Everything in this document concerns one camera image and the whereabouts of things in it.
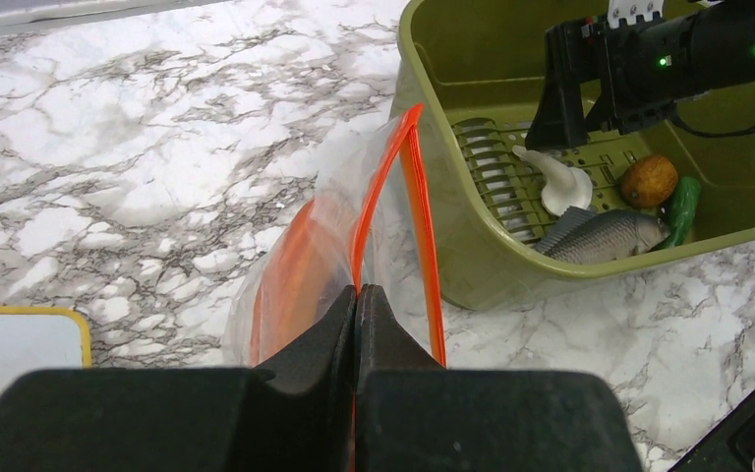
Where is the clear zip top bag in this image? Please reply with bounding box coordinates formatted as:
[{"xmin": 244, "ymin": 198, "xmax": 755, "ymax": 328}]
[{"xmin": 222, "ymin": 103, "xmax": 447, "ymax": 367}]

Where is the green toy vegetable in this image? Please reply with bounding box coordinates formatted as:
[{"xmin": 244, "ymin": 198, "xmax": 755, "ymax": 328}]
[{"xmin": 655, "ymin": 176, "xmax": 702, "ymax": 250}]

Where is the white cutting board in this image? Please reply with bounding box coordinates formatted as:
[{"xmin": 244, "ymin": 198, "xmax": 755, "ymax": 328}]
[{"xmin": 0, "ymin": 306, "xmax": 92, "ymax": 394}]

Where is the grey toy fish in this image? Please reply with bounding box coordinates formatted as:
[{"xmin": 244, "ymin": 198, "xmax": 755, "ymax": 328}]
[{"xmin": 534, "ymin": 206, "xmax": 670, "ymax": 265}]

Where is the orange toy pumpkin slice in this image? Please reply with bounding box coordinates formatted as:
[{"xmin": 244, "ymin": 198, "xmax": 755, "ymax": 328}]
[{"xmin": 250, "ymin": 198, "xmax": 316, "ymax": 366}]

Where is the olive green plastic bin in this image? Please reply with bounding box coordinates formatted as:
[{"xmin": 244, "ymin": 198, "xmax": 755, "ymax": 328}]
[{"xmin": 391, "ymin": 1, "xmax": 755, "ymax": 310}]

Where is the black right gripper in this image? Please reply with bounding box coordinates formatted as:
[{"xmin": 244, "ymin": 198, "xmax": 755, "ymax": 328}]
[{"xmin": 525, "ymin": 10, "xmax": 716, "ymax": 151}]

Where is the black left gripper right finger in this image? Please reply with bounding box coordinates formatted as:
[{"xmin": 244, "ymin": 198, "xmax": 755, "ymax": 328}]
[{"xmin": 356, "ymin": 285, "xmax": 642, "ymax": 471}]

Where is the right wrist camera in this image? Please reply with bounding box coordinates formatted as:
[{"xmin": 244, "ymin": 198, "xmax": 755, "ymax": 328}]
[{"xmin": 607, "ymin": 0, "xmax": 664, "ymax": 30}]

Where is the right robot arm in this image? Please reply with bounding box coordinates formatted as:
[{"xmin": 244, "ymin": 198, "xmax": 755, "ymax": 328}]
[{"xmin": 525, "ymin": 1, "xmax": 755, "ymax": 151}]

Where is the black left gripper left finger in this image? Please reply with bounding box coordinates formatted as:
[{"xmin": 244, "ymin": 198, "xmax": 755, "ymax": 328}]
[{"xmin": 0, "ymin": 286, "xmax": 356, "ymax": 471}]

